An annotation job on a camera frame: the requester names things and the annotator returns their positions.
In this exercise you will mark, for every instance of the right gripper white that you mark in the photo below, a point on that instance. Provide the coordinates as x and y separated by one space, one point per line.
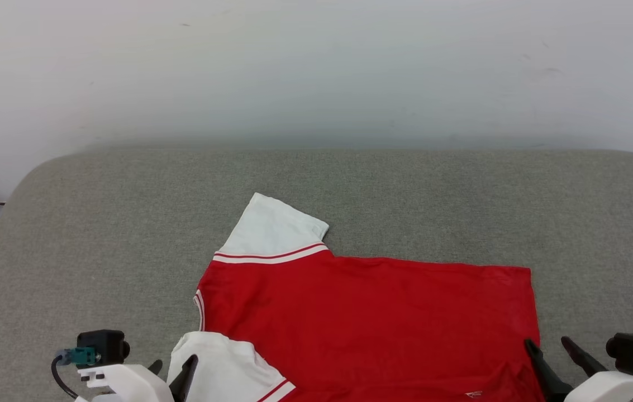
618 389

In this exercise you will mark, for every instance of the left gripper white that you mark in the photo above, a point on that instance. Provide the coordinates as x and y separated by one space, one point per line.
126 386

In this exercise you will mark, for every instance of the red and white basketball jersey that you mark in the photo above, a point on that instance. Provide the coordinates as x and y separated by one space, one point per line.
377 318

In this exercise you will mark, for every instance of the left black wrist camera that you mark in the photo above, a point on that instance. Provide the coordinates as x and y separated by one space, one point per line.
104 346

